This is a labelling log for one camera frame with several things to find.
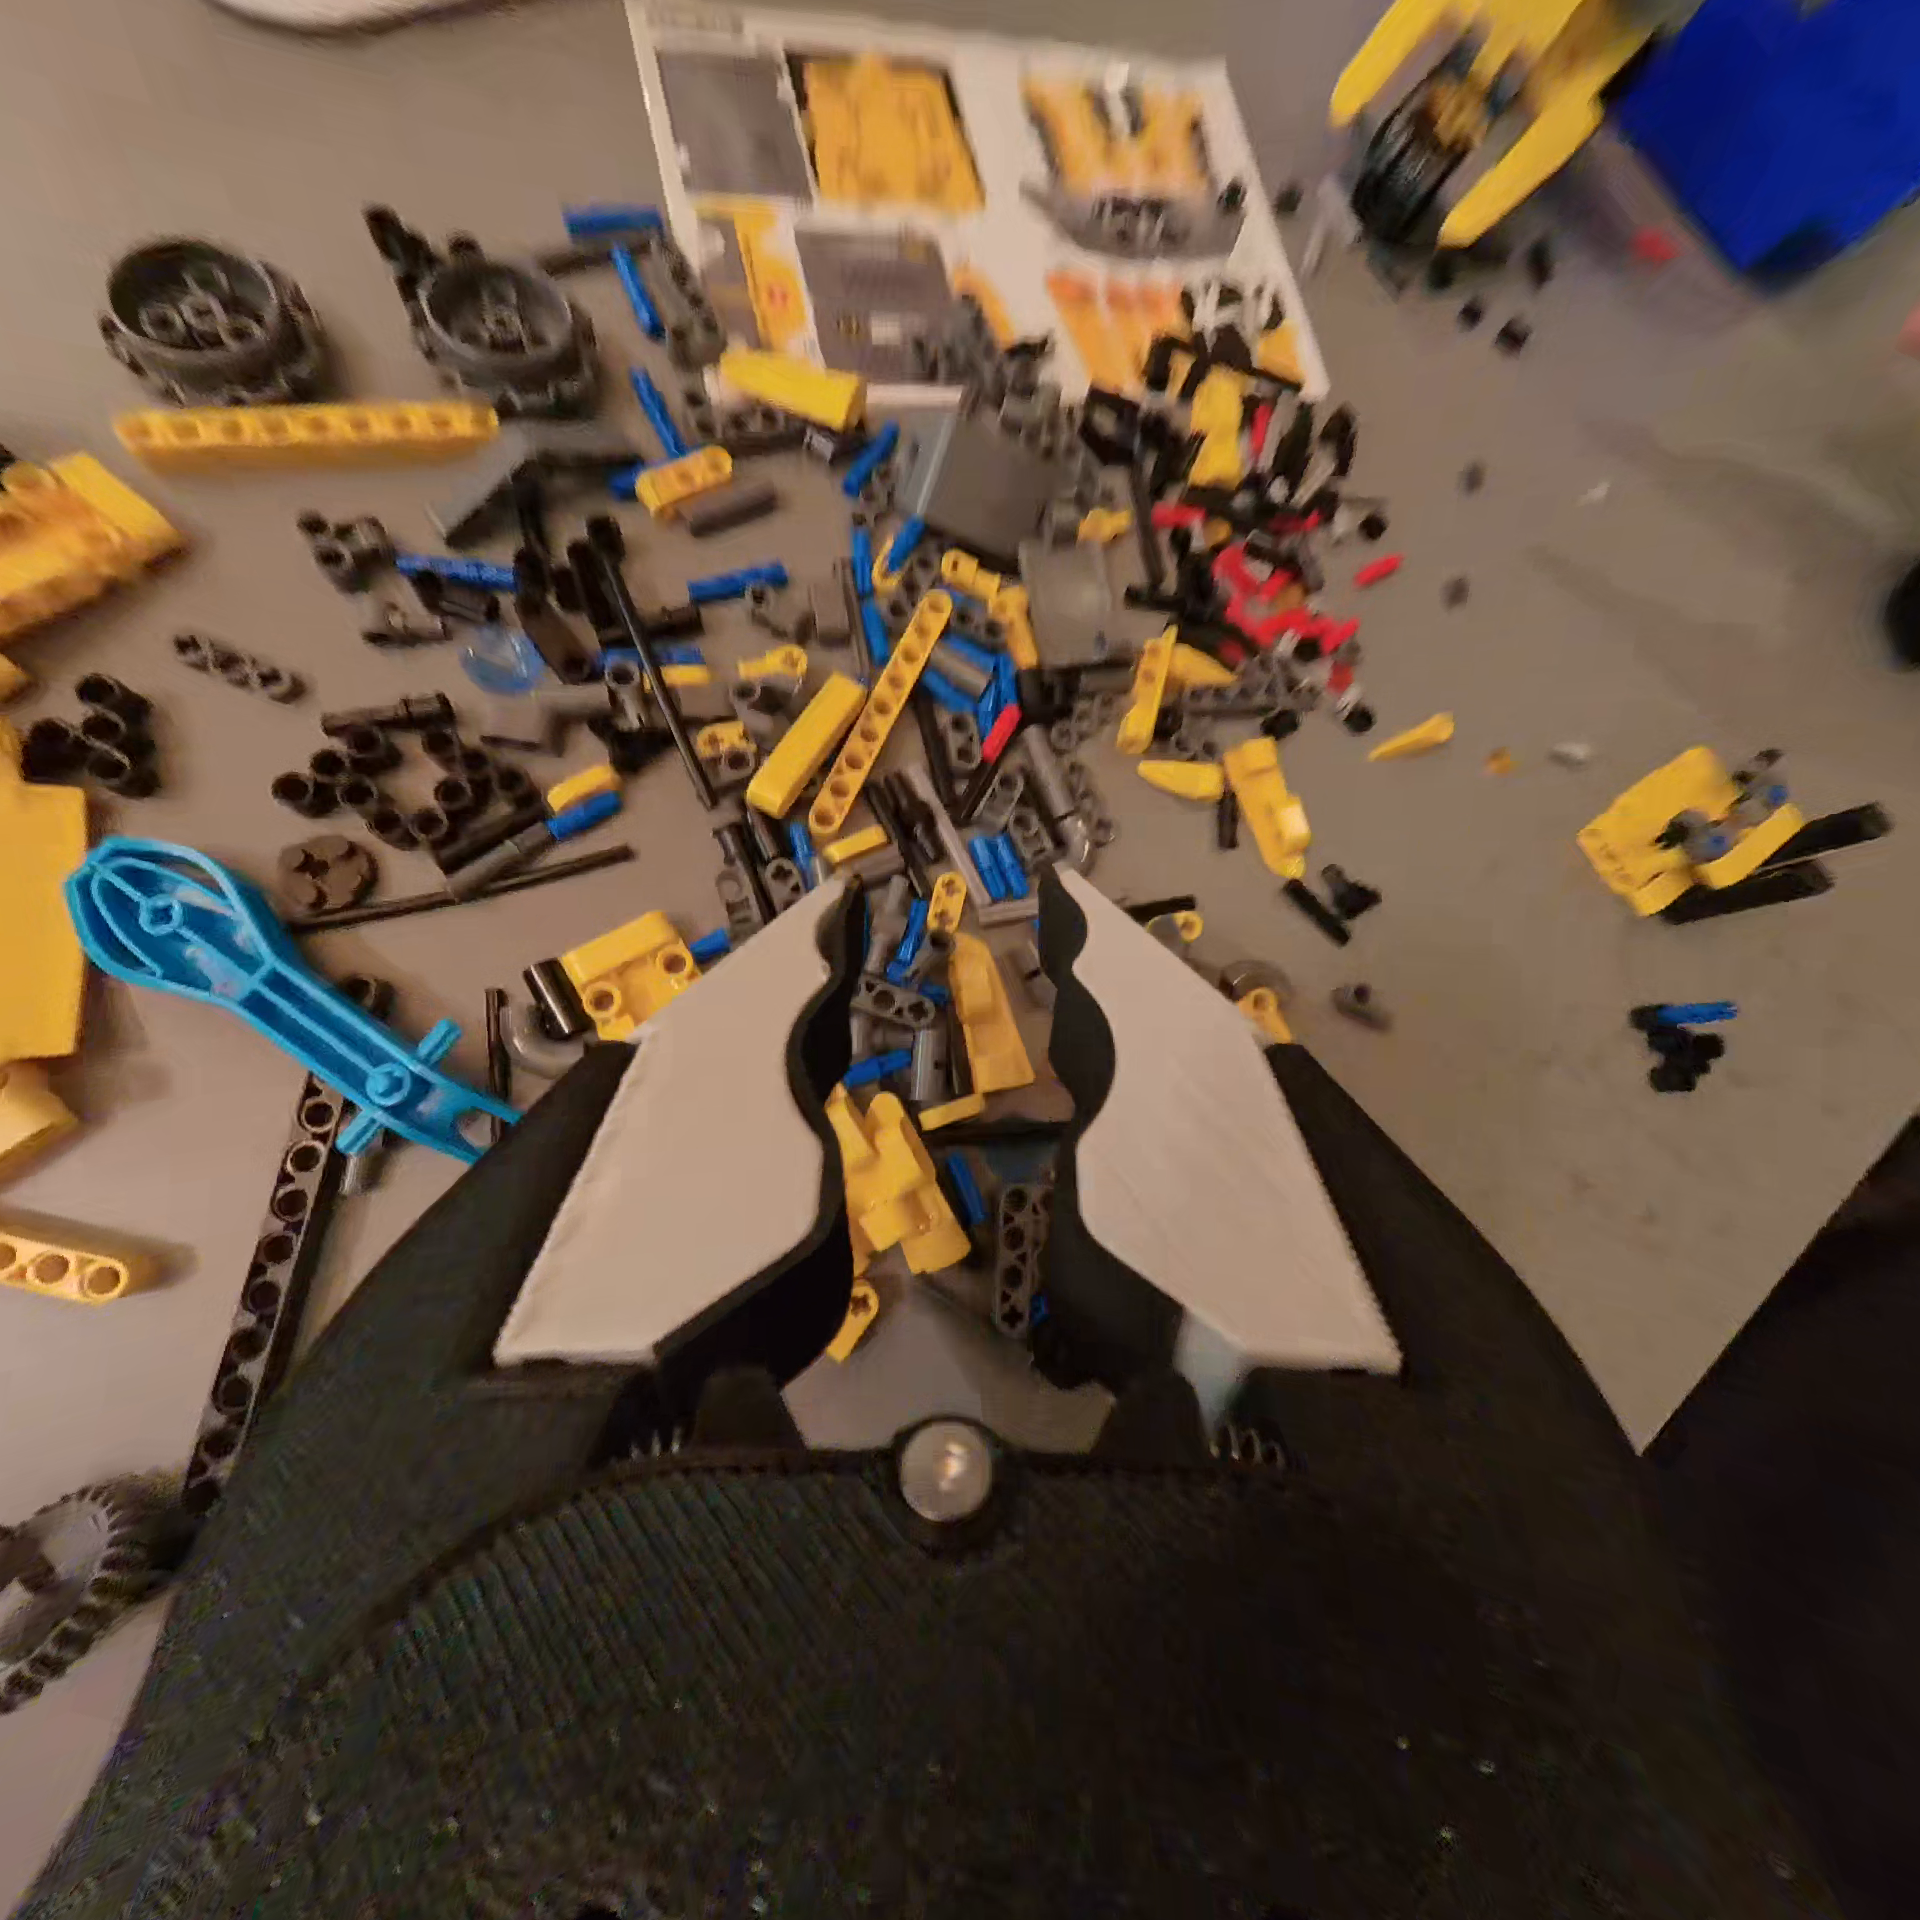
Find yellow black toy vehicle model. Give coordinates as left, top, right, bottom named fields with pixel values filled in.
left=1327, top=0, right=1652, bottom=252

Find blue storage bin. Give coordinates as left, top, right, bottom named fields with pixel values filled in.
left=1616, top=0, right=1920, bottom=282

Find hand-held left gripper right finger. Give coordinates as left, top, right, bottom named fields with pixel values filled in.
left=1036, top=866, right=1407, bottom=1375

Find light blue brick separator tool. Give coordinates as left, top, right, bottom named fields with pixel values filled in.
left=63, top=837, right=521, bottom=1166

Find long yellow toy beam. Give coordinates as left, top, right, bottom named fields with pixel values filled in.
left=113, top=399, right=503, bottom=474

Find white object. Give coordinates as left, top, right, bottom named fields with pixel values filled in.
left=201, top=0, right=472, bottom=38

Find yellow built toy section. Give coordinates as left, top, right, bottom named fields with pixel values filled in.
left=0, top=448, right=192, bottom=648

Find small black and blue pieces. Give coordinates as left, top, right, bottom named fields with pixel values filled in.
left=1629, top=998, right=1741, bottom=1095

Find long black toy beam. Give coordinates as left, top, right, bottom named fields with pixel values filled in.
left=176, top=1068, right=357, bottom=1517

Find short yellow toy beam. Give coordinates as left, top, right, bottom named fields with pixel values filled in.
left=0, top=1210, right=166, bottom=1306

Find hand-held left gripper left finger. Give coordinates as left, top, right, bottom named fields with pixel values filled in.
left=492, top=873, right=873, bottom=1368

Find pile of toy building pieces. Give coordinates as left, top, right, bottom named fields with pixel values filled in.
left=171, top=200, right=1460, bottom=1360

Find scattered small black connectors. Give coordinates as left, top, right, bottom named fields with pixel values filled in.
left=1275, top=172, right=1561, bottom=359

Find yellow sticker sheet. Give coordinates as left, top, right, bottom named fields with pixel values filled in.
left=625, top=0, right=1329, bottom=404

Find small yellow toy brick assembly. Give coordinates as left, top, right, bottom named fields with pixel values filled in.
left=1574, top=744, right=1895, bottom=924

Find black toy gear ring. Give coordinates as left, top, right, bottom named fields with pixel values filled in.
left=0, top=1476, right=193, bottom=1714

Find yellow flat toy panel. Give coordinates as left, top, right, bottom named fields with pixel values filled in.
left=0, top=735, right=91, bottom=1069

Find black toy wheel hub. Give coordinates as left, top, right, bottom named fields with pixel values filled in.
left=363, top=202, right=606, bottom=425
left=99, top=237, right=329, bottom=408

